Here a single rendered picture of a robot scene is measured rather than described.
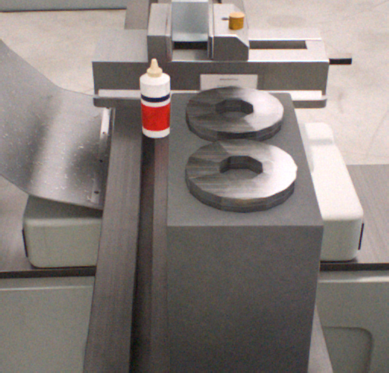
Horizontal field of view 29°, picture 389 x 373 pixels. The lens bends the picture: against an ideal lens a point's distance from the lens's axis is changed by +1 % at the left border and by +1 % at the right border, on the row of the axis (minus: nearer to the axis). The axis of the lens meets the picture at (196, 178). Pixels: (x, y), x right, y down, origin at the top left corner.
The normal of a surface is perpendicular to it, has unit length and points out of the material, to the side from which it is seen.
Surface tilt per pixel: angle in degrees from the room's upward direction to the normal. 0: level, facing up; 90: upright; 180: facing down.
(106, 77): 90
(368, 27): 0
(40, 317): 90
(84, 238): 90
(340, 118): 0
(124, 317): 0
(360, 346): 90
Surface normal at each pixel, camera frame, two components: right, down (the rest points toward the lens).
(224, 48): -0.01, 0.55
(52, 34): 0.00, -0.83
